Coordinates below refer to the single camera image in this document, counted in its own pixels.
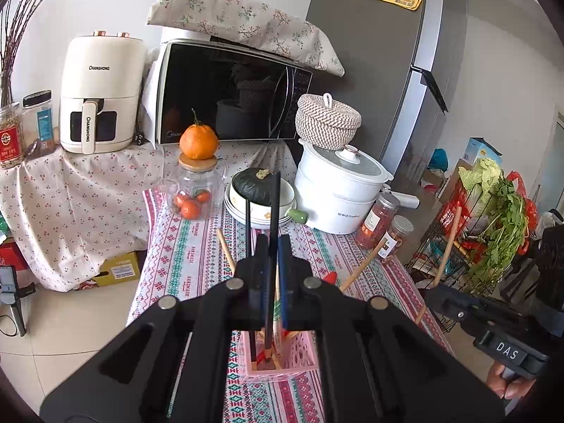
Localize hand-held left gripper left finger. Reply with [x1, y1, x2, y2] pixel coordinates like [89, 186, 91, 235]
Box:
[39, 233, 270, 423]

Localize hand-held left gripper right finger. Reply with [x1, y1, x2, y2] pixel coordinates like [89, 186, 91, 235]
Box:
[277, 233, 507, 423]

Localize black chopstick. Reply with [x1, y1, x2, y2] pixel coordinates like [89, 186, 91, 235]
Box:
[263, 171, 282, 355]
[244, 200, 256, 258]

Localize pink perforated utensil holder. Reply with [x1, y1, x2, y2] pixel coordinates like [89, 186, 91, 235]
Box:
[238, 330, 319, 383]

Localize person's right hand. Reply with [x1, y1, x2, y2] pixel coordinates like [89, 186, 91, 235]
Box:
[486, 359, 536, 403]

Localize patterned woven tablecloth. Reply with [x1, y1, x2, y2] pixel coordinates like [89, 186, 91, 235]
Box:
[127, 185, 454, 423]

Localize leafy green vegetable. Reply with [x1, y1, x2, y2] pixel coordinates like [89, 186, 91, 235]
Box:
[473, 180, 536, 287]

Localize dark bulky object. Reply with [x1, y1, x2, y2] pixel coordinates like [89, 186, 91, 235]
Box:
[502, 225, 564, 327]

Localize dark green kabocha squash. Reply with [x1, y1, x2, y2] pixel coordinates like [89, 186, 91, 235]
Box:
[232, 167, 283, 207]

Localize white electric cooking pot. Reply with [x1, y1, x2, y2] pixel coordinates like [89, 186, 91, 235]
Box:
[293, 139, 394, 235]

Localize chili jar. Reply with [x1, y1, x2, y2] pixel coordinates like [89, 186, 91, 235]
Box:
[378, 215, 415, 260]
[356, 193, 401, 251]

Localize glass jar with wooden lid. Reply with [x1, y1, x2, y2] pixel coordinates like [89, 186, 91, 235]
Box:
[159, 154, 227, 222]

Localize red plastic bag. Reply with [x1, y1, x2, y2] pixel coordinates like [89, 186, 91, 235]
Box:
[507, 171, 540, 256]

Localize napa cabbage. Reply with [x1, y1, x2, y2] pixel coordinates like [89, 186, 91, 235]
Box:
[458, 159, 505, 225]

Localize yellow cardboard box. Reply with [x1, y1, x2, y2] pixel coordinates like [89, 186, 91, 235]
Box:
[92, 251, 142, 287]

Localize white cylinder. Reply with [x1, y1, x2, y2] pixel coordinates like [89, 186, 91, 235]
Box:
[391, 191, 421, 209]

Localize large orange with stem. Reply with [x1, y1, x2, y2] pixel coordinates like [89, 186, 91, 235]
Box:
[179, 108, 220, 160]

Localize woven lidded basket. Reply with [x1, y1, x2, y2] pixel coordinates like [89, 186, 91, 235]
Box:
[295, 92, 363, 151]

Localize blue box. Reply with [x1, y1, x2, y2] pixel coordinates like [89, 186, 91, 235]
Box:
[465, 137, 503, 164]

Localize black microwave oven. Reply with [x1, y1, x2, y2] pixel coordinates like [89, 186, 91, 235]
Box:
[155, 39, 314, 145]

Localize white floral cloth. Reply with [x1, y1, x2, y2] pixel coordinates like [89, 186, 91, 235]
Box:
[0, 139, 300, 292]

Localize grey refrigerator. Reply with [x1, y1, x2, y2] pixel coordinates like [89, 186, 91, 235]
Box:
[306, 0, 468, 177]

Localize black device on stand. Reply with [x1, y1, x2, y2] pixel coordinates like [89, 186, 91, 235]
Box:
[0, 266, 37, 338]

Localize red box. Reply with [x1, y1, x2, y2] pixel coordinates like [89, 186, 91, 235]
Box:
[0, 238, 28, 270]

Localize cream air fryer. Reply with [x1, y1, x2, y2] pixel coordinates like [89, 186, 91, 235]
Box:
[59, 31, 147, 155]

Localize floral fabric appliance cover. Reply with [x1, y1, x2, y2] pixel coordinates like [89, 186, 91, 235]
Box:
[147, 0, 345, 78]

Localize black lid clear jar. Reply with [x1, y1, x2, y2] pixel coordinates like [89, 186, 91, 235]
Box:
[22, 90, 57, 157]

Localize red label nut jar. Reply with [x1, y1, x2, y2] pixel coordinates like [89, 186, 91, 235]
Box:
[0, 102, 25, 169]

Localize glass vase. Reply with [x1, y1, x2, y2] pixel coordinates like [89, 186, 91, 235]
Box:
[0, 70, 14, 107]

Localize dried twigs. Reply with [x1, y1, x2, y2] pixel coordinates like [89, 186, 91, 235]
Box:
[0, 0, 58, 106]

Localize white ceramic pan green handle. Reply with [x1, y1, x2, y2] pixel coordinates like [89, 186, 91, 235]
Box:
[224, 178, 310, 230]

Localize black wire rack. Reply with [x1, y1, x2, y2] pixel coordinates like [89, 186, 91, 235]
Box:
[405, 176, 542, 331]

